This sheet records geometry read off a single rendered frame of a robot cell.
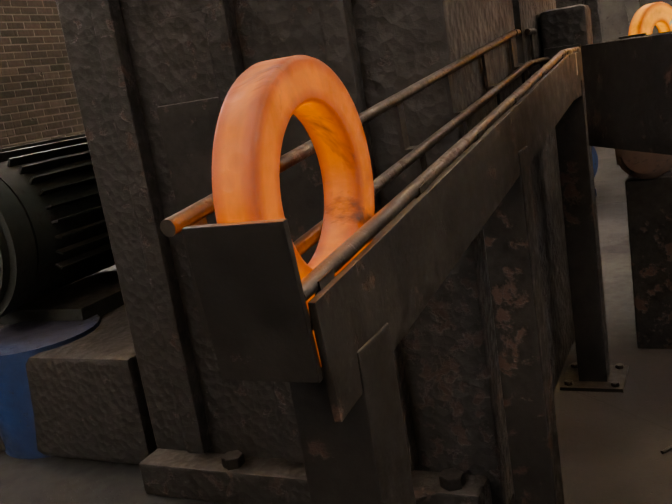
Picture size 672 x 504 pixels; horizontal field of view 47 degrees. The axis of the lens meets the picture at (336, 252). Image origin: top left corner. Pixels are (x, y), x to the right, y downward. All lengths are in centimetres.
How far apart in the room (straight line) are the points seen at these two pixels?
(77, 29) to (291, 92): 98
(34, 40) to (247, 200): 854
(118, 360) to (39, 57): 748
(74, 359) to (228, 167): 128
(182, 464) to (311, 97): 109
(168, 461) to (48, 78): 766
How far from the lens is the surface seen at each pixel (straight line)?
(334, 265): 51
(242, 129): 48
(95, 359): 169
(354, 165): 60
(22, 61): 881
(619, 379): 179
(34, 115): 878
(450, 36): 115
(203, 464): 152
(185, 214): 51
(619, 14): 434
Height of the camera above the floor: 73
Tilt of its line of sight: 13 degrees down
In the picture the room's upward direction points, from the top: 9 degrees counter-clockwise
